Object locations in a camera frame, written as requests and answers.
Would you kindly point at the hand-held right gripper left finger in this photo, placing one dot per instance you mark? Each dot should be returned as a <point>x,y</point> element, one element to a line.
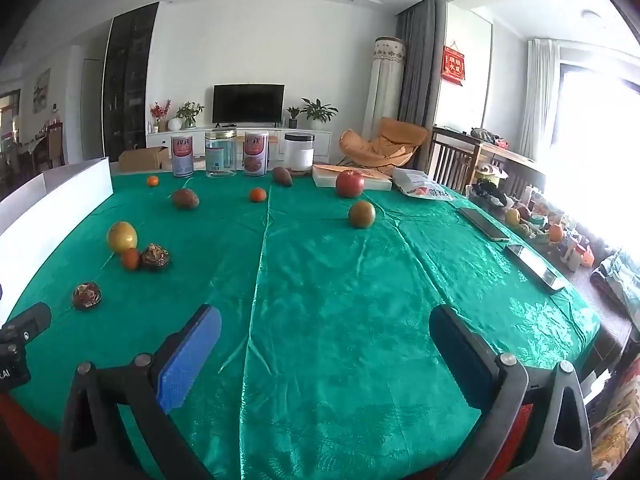
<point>192,355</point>

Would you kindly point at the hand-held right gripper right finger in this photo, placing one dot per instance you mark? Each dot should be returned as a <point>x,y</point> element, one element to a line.
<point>460,355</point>

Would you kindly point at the small orange tangerine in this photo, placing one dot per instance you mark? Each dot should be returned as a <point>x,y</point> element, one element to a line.
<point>130,258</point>
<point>257,194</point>
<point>153,180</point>

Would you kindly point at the person's red clothing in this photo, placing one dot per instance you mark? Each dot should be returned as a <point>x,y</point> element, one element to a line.
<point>20,420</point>

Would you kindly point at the black smartphone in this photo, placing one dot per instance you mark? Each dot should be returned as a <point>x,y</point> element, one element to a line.
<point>482,223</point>

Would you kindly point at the green satin tablecloth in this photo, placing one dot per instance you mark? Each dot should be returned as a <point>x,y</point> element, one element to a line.
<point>325,285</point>

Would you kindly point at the pile of small household items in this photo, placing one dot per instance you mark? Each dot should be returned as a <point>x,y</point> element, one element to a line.
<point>530,220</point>

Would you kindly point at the brown sweet potato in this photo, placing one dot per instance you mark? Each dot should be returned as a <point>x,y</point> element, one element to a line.
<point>282,176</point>
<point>185,198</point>

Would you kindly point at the green brown round pear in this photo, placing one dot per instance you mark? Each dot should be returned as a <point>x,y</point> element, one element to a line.
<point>361,214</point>

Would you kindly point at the patterned floral cushion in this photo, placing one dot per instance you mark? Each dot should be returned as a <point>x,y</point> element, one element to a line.
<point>617,425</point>

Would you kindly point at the white plastic bag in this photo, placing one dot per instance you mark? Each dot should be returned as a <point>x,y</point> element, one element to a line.
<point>422,185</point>

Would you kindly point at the folded patterned blanket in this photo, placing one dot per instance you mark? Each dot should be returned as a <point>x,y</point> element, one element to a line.
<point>617,280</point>

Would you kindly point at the wooden slatted chair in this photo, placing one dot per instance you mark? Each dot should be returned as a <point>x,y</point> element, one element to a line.
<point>450,157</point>

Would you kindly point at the printed tin can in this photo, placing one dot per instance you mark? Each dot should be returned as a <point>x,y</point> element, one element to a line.
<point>182,156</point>
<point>256,153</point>

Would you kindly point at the wooden side desk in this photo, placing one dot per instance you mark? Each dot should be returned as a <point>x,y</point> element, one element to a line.
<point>505,157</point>

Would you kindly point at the brown cardboard box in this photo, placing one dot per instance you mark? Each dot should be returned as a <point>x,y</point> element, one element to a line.
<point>142,158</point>

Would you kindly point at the clear glass jar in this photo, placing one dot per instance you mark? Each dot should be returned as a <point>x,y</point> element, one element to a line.
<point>221,153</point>

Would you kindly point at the red apple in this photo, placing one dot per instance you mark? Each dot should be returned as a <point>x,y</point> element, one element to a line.
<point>350,183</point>

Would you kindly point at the white flat box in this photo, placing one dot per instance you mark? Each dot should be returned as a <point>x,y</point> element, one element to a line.
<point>322,182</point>

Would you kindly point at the orange lounge chair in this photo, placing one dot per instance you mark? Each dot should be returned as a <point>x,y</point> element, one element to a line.
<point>382,145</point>

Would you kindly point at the orange paper envelope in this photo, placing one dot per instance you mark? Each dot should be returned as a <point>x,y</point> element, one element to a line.
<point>327,168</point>

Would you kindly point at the white canister with black lid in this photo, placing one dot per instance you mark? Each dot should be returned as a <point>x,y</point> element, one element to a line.
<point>299,151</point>

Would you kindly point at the white round vase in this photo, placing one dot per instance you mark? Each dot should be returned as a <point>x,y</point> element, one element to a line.
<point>174,123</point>

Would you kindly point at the green plant in vase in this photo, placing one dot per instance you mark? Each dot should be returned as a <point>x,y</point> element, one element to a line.
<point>190,114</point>

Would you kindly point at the red flower bouquet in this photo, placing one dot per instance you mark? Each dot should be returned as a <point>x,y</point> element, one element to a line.
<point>161,109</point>

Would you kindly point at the black flat television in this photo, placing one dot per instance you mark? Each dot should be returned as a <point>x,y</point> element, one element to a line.
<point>248,103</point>

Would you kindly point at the small potted plant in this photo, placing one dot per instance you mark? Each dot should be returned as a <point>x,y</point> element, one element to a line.
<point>293,116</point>

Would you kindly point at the white sheer curtain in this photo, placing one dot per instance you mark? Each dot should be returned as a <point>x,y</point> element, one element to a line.
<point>537,95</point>

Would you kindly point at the large leafy potted plant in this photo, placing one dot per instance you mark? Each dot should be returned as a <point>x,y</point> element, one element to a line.
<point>317,110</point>

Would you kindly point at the covered standing air conditioner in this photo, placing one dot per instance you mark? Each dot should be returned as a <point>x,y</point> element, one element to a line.
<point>384,85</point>

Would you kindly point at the dark glass display cabinet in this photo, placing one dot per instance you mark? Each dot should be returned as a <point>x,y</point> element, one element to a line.
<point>127,80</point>

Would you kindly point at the grey curtain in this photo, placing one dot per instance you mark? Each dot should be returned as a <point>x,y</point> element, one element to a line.
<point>417,60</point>

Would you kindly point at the round ceiling lamp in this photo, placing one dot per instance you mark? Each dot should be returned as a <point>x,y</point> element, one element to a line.
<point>592,14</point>

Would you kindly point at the framed wall picture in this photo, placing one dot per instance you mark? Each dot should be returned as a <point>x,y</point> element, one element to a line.
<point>41,91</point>

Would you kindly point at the red wall hanging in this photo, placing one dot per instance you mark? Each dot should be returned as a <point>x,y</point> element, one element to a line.
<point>453,62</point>

